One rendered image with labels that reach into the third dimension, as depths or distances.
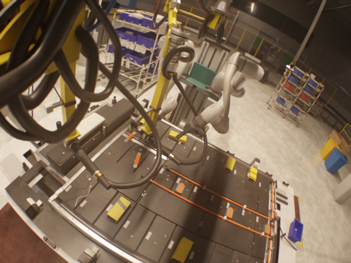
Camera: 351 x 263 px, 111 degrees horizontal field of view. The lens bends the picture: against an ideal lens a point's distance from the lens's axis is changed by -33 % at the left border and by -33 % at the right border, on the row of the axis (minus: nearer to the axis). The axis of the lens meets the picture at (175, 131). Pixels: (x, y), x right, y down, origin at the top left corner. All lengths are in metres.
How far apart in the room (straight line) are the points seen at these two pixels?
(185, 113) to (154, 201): 1.74
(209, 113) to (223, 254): 0.95
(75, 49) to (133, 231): 0.99
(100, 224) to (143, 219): 0.26
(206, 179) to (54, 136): 1.30
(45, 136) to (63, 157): 0.98
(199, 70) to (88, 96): 2.10
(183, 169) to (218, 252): 0.68
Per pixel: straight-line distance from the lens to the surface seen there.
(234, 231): 1.36
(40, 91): 0.41
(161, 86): 1.09
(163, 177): 1.33
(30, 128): 0.24
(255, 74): 1.57
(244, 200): 1.55
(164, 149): 1.28
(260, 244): 1.48
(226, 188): 1.51
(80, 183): 1.24
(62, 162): 1.23
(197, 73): 2.33
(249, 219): 1.50
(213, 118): 1.26
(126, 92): 0.82
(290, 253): 1.97
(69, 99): 0.80
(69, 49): 0.29
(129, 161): 1.36
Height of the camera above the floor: 2.07
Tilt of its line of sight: 38 degrees down
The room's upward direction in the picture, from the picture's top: 23 degrees clockwise
